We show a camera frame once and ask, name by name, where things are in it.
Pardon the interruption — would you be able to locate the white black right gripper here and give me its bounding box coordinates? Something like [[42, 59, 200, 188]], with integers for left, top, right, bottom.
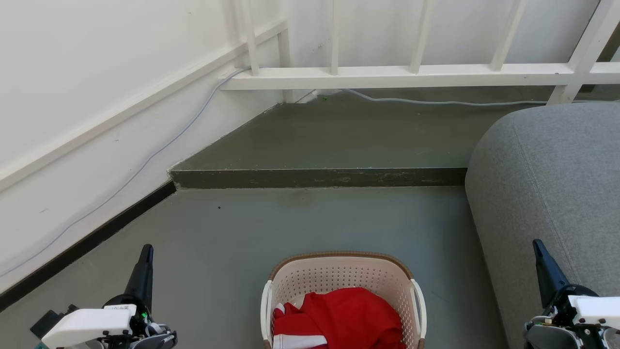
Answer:
[[532, 239, 620, 331]]

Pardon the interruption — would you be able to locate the white wooden railing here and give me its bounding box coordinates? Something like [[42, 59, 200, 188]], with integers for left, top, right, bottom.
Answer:
[[218, 0, 620, 105]]

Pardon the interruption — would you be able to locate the grey fabric sofa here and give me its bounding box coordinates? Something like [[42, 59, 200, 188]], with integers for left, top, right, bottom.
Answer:
[[465, 101, 620, 349]]

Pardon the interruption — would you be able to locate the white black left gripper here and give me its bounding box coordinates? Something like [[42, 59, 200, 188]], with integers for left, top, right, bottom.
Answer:
[[41, 244, 155, 349]]

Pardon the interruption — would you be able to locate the thin grey cable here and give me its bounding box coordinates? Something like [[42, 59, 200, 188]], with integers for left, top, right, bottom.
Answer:
[[0, 67, 550, 278]]

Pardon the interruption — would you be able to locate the black baseboard strip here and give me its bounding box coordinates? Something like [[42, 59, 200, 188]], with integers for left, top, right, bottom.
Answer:
[[0, 180, 177, 312]]

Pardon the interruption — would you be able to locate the cream perforated laundry basket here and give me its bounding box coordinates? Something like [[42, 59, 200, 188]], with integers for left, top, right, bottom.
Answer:
[[260, 251, 427, 349]]

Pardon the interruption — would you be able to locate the red garment with white stripes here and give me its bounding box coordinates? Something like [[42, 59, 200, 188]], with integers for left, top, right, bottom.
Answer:
[[303, 287, 407, 349]]

